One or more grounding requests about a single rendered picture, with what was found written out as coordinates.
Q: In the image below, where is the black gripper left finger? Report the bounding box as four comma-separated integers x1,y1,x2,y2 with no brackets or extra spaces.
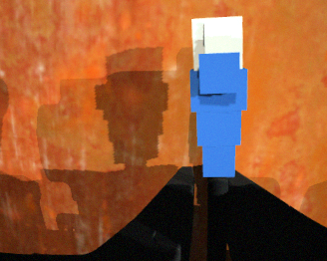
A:
0,166,194,261

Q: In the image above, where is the black cable with yellow band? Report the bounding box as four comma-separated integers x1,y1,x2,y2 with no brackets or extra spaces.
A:
206,177,228,261

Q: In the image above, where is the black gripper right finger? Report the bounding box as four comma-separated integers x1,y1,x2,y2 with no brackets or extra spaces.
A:
227,170,327,261

